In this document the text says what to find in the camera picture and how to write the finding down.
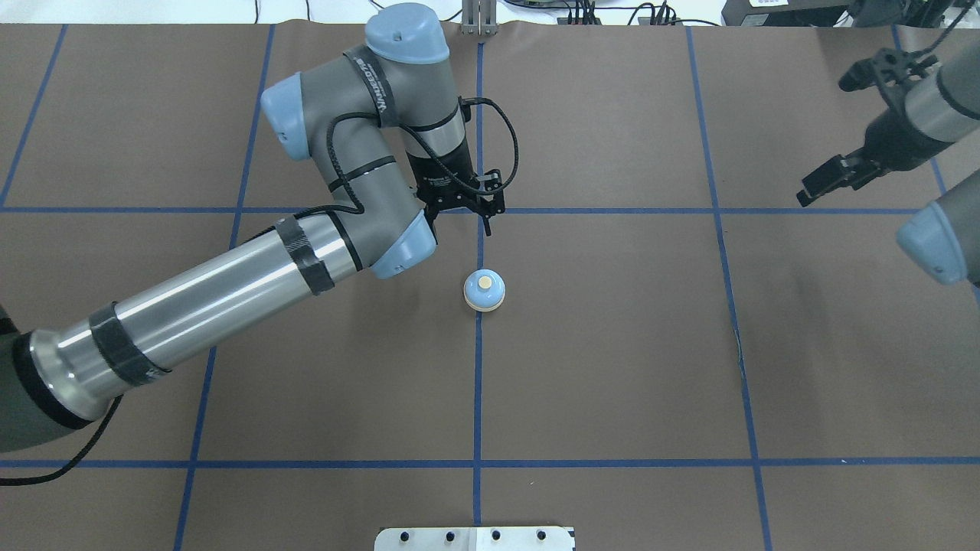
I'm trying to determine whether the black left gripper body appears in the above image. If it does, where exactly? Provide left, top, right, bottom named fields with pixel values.
left=403, top=137, right=476, bottom=210

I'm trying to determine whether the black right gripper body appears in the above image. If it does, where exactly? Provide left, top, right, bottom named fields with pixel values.
left=862, top=109, right=931, bottom=172

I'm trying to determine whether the blue call bell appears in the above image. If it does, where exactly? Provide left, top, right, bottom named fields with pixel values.
left=462, top=269, right=505, bottom=313

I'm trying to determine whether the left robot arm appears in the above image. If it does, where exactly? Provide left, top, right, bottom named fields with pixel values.
left=1, top=2, right=511, bottom=452

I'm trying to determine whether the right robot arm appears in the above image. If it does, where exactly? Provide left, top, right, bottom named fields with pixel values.
left=795, top=41, right=979, bottom=285

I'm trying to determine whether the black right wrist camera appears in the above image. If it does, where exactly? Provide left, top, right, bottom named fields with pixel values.
left=838, top=48, right=939, bottom=92

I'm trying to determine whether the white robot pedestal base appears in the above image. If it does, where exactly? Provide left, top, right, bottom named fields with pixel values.
left=374, top=526, right=577, bottom=550

